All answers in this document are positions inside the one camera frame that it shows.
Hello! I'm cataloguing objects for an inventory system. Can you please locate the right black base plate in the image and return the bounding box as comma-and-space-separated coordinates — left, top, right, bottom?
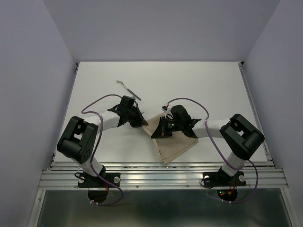
201, 171, 246, 187

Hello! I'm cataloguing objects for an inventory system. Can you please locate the aluminium right side rail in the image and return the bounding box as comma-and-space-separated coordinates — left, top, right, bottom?
238, 61, 275, 166

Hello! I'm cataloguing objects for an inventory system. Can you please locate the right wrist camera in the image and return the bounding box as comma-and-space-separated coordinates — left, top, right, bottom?
170, 105, 192, 122

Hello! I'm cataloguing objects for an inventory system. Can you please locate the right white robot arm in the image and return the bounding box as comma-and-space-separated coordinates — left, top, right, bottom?
151, 114, 265, 184

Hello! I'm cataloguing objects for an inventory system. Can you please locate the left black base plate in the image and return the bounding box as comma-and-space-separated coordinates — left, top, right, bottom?
74, 172, 120, 188

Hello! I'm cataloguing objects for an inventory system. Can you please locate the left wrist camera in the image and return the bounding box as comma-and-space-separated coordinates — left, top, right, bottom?
118, 96, 135, 111

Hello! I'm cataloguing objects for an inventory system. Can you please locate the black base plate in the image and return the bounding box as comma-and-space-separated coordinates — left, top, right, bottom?
74, 172, 120, 188
201, 171, 246, 187

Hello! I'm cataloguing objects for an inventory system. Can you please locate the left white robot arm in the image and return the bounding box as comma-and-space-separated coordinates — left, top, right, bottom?
57, 104, 148, 186

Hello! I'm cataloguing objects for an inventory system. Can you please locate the beige cloth napkin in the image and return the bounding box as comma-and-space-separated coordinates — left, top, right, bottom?
143, 113, 198, 163

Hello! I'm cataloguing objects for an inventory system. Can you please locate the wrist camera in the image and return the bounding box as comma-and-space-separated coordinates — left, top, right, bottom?
170, 105, 192, 122
118, 96, 135, 111

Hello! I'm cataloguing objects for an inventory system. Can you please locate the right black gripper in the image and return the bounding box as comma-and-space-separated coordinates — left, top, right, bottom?
151, 116, 183, 139

